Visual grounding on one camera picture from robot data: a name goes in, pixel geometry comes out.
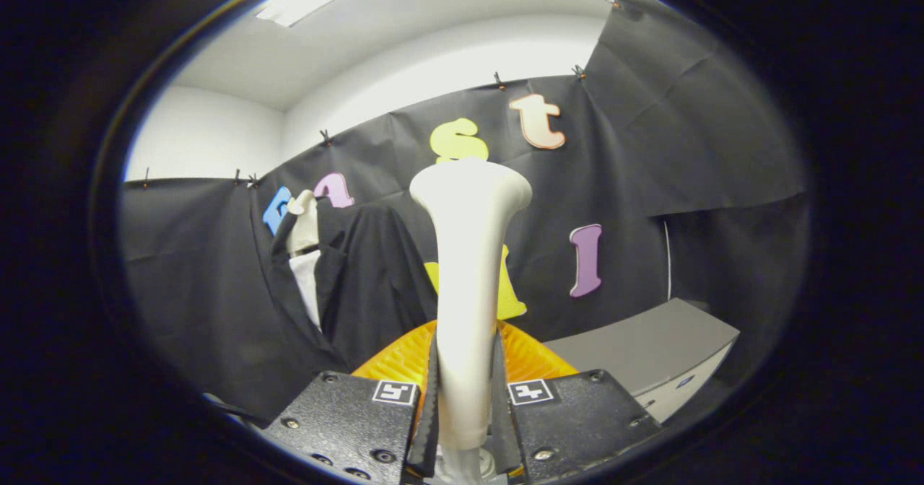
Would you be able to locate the grey cabinet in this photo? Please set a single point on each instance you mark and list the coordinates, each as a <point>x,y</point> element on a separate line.
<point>650,348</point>

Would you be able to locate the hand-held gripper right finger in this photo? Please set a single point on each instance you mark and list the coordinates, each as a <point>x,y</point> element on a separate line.
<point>503,427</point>

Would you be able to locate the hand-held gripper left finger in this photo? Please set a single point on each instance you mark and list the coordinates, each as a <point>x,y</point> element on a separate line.
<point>428,427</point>

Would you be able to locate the white garment steamer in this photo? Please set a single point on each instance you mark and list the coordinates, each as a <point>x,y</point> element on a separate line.
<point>469,290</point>

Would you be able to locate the black jacket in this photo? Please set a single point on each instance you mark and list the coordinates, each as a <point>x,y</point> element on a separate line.
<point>375,283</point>

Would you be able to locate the white mannequin torso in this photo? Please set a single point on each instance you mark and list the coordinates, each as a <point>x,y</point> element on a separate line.
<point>307,283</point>

